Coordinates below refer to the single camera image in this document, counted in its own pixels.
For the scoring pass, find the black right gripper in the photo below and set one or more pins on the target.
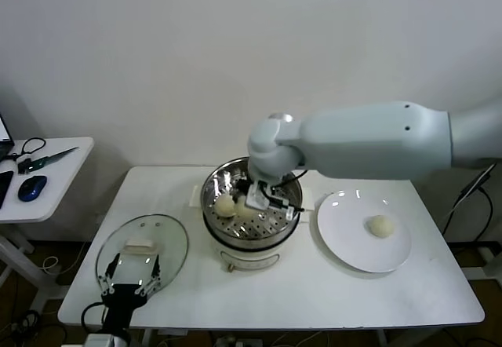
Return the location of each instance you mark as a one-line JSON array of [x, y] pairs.
[[243, 187]]

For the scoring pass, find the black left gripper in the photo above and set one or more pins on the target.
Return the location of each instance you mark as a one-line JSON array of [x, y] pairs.
[[123, 298]]

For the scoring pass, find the white steamed baozi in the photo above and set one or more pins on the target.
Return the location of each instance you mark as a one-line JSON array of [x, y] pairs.
[[224, 207], [244, 211], [379, 226]]

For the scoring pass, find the oval glass lid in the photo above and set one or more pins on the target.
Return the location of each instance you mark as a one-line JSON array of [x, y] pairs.
[[168, 237]]

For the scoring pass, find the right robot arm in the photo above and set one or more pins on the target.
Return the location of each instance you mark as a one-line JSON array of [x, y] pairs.
[[372, 143]]

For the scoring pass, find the perforated steel steamer basket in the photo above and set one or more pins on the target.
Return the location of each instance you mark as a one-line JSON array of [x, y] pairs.
[[270, 231]]

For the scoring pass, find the white floor power strip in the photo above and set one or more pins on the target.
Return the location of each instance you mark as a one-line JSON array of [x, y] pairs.
[[229, 340]]

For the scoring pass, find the white side desk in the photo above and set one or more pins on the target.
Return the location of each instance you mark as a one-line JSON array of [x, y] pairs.
[[59, 190]]

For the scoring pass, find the white round plate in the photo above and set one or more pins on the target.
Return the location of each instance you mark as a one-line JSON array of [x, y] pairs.
[[345, 237]]

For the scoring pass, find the blue computer mouse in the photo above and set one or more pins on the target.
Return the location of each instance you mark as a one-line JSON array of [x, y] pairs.
[[32, 188]]

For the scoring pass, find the black phone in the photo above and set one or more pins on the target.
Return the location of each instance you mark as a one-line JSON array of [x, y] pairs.
[[4, 188]]

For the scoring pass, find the laptop computer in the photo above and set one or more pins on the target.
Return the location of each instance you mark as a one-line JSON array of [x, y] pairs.
[[3, 131]]

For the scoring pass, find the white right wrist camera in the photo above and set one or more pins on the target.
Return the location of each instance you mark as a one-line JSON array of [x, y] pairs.
[[257, 199]]

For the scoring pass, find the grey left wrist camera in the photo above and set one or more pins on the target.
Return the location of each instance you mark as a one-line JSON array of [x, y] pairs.
[[100, 341]]

